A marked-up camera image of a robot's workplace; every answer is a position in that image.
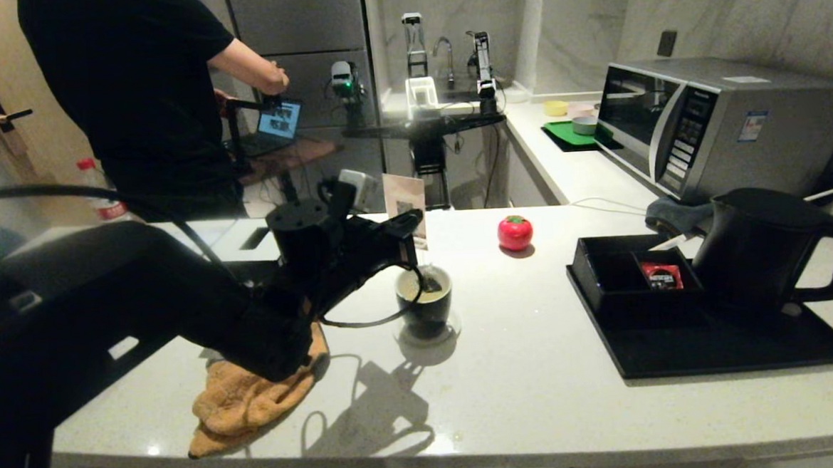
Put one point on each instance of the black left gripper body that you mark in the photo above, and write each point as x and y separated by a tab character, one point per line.
371	243

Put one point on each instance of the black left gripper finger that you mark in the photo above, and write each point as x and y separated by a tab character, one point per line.
433	277
421	280

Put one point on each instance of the water bottle red cap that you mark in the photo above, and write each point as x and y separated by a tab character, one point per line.
96	176

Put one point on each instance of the black electric kettle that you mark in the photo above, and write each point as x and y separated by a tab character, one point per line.
753	259

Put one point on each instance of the background robot arm black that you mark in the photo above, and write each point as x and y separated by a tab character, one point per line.
482	66

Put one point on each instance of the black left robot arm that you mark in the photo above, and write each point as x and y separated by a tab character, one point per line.
106	293

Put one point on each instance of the background robot arm green light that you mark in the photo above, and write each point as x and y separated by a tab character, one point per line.
343	79

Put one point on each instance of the black mug white inside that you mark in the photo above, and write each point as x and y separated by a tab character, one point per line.
428	315

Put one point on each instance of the QR code sign stand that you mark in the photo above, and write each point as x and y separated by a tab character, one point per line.
403	188

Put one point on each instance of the red tomato toy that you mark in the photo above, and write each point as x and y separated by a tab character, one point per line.
515	233

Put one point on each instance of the black background robot stand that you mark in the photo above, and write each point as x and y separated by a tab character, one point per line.
426	155

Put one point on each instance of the wooden side table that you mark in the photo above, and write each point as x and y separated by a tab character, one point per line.
298	154

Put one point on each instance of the black tissue box white lid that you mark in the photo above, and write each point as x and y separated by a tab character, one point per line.
232	247

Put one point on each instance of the laptop with blue screen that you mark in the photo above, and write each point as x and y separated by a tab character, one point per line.
284	121

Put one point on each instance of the white basket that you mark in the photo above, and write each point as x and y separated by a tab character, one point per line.
409	97

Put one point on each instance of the green tray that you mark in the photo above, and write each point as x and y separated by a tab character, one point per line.
561	134

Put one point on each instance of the metal faucet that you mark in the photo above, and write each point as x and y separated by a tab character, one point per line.
449	65

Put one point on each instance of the black organizer box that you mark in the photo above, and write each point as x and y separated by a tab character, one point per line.
627	301

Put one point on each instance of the orange microfiber cloth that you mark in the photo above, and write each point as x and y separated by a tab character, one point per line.
247	407

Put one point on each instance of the yellow bowl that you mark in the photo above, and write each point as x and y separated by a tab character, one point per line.
557	107

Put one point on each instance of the pale green bowl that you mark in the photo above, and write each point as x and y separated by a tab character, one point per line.
585	124

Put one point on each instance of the pink bowl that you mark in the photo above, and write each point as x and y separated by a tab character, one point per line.
581	109

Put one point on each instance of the grey refrigerator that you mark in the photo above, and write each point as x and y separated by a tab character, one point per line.
306	26

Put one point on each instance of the red coffee sachet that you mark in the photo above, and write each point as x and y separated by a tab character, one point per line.
662	277

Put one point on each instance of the grey cloth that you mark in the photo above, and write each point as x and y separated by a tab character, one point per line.
676	215

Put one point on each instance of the black serving tray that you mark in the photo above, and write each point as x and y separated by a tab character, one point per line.
679	352

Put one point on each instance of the person in black shirt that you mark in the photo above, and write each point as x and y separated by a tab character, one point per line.
131	99

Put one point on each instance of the silver microwave oven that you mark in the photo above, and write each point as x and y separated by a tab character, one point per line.
739	138

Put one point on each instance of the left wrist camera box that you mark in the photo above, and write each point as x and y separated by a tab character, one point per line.
357	187

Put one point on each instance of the dark wall socket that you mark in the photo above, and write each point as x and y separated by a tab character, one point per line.
669	42

